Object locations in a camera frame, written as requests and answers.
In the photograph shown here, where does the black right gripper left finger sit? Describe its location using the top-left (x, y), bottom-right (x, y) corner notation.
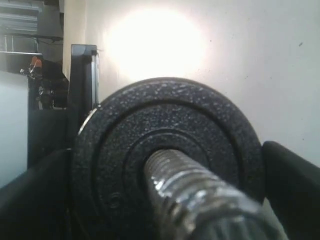
top-left (0, 149), bottom-right (72, 240)

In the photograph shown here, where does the chrome threaded dumbbell bar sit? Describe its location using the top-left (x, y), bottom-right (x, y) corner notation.
top-left (143, 149), bottom-right (282, 240)

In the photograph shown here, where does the dark background stand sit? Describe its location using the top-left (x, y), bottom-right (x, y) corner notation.
top-left (24, 44), bottom-right (99, 168)

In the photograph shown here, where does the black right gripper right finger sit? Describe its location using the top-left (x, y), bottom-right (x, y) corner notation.
top-left (262, 141), bottom-right (320, 240)

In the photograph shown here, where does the black weight plate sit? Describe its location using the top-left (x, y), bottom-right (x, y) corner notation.
top-left (70, 77), bottom-right (266, 240)

